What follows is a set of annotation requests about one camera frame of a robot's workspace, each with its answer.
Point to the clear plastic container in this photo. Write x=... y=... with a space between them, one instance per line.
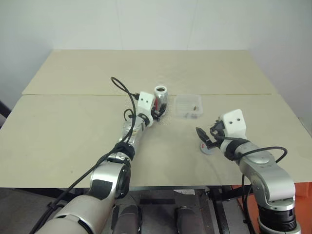
x=189 y=101

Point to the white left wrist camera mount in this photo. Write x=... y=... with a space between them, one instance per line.
x=145 y=102

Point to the orange red mat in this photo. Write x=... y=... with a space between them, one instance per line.
x=304 y=207

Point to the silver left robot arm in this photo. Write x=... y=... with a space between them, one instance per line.
x=104 y=180

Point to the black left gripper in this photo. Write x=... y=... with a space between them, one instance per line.
x=157 y=113

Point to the black table frame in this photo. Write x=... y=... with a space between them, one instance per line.
x=219 y=214

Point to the grey can lid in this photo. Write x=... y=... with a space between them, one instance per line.
x=207 y=151

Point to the black object beside table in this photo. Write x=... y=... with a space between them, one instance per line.
x=3 y=112

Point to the dark rounded shape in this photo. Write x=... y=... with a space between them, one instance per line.
x=128 y=219
x=185 y=220

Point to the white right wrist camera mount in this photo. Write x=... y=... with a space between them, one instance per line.
x=234 y=124

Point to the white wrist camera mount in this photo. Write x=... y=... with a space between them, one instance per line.
x=234 y=124
x=145 y=102

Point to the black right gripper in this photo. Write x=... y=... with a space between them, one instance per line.
x=218 y=130

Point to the silver metal can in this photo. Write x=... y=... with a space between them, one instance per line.
x=162 y=97

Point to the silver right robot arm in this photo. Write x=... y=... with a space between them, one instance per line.
x=263 y=163

